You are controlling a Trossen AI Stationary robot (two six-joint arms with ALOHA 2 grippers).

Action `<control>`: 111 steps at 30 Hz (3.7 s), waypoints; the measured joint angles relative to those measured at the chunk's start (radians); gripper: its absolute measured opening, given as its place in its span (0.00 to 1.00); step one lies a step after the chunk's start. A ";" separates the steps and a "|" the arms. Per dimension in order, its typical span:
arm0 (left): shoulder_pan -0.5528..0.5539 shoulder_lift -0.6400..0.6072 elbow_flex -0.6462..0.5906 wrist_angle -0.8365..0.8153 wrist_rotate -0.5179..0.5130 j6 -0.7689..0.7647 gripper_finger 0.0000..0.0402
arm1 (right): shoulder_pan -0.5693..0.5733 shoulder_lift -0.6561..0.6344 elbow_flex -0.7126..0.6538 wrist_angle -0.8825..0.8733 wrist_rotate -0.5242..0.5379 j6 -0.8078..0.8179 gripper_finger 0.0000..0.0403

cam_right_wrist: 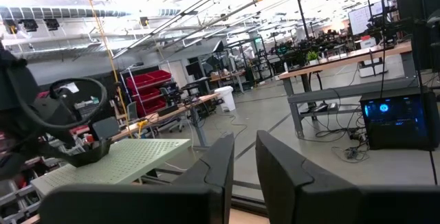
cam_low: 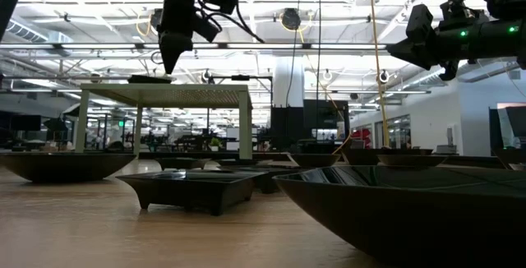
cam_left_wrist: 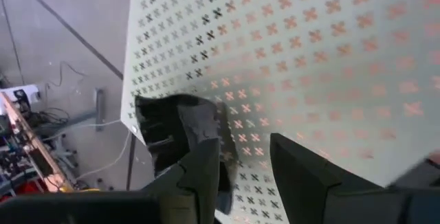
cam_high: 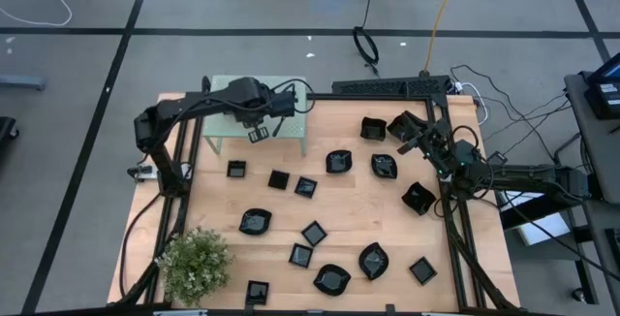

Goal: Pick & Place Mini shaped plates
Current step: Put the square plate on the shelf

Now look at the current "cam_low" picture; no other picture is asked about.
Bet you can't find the silver ventilation duct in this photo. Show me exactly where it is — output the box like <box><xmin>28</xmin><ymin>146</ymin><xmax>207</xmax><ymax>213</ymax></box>
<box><xmin>2</xmin><ymin>16</ymin><xmax>75</xmax><ymax>58</ymax></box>

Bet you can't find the black leaf-shaped mini plate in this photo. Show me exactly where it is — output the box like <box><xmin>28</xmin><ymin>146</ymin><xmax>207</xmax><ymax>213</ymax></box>
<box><xmin>288</xmin><ymin>153</ymin><xmax>343</xmax><ymax>169</ymax></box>
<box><xmin>0</xmin><ymin>151</ymin><xmax>137</xmax><ymax>185</ymax></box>
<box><xmin>376</xmin><ymin>154</ymin><xmax>450</xmax><ymax>168</ymax></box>
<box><xmin>273</xmin><ymin>164</ymin><xmax>526</xmax><ymax>268</ymax></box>

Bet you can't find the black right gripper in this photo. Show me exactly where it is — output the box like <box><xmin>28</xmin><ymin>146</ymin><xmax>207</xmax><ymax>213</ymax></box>
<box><xmin>386</xmin><ymin>3</ymin><xmax>480</xmax><ymax>82</ymax></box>

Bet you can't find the black background cabinet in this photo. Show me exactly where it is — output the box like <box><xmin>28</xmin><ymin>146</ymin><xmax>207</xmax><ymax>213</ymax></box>
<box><xmin>269</xmin><ymin>99</ymin><xmax>350</xmax><ymax>154</ymax></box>

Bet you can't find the black ceiling cable reel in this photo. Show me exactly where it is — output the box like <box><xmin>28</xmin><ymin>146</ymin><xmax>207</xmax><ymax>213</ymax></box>
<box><xmin>281</xmin><ymin>7</ymin><xmax>302</xmax><ymax>31</ymax></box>
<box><xmin>148</xmin><ymin>7</ymin><xmax>165</xmax><ymax>30</ymax></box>

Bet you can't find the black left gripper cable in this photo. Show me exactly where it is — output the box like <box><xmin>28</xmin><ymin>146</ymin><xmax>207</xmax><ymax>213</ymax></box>
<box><xmin>196</xmin><ymin>0</ymin><xmax>266</xmax><ymax>45</ymax></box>

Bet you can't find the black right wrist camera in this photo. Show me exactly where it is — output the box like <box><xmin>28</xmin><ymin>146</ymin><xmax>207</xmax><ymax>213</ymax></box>
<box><xmin>438</xmin><ymin>0</ymin><xmax>491</xmax><ymax>26</ymax></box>

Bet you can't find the black hanging cable with coil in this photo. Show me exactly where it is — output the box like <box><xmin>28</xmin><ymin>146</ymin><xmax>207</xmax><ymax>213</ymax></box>
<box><xmin>316</xmin><ymin>0</ymin><xmax>323</xmax><ymax>101</ymax></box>

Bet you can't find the dark background screen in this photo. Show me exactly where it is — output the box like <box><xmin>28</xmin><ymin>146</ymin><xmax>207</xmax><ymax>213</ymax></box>
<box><xmin>10</xmin><ymin>113</ymin><xmax>42</xmax><ymax>133</ymax></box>

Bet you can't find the red background object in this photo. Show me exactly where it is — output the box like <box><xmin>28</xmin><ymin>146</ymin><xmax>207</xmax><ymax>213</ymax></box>
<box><xmin>352</xmin><ymin>127</ymin><xmax>373</xmax><ymax>144</ymax></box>

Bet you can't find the black small square mini plate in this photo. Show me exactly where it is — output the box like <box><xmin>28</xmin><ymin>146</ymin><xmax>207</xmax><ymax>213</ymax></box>
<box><xmin>116</xmin><ymin>170</ymin><xmax>267</xmax><ymax>217</ymax></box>
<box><xmin>155</xmin><ymin>157</ymin><xmax>211</xmax><ymax>171</ymax></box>
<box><xmin>213</xmin><ymin>165</ymin><xmax>313</xmax><ymax>195</ymax></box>

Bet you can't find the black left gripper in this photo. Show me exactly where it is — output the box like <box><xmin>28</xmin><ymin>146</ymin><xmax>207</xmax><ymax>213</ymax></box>
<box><xmin>157</xmin><ymin>0</ymin><xmax>202</xmax><ymax>76</ymax></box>

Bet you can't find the orange hanging cable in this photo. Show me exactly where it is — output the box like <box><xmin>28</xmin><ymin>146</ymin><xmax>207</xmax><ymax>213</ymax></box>
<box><xmin>367</xmin><ymin>0</ymin><xmax>391</xmax><ymax>150</ymax></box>

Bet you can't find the mint green perforated small table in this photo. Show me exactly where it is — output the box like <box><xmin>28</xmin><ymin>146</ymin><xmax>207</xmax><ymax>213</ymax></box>
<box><xmin>73</xmin><ymin>82</ymin><xmax>254</xmax><ymax>167</ymax></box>

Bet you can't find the dark background monitor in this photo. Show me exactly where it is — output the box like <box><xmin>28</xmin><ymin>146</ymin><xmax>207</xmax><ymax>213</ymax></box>
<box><xmin>488</xmin><ymin>102</ymin><xmax>526</xmax><ymax>156</ymax></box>

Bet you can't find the white building column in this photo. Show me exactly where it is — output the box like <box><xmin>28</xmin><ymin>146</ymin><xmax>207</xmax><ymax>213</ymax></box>
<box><xmin>273</xmin><ymin>56</ymin><xmax>306</xmax><ymax>109</ymax></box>

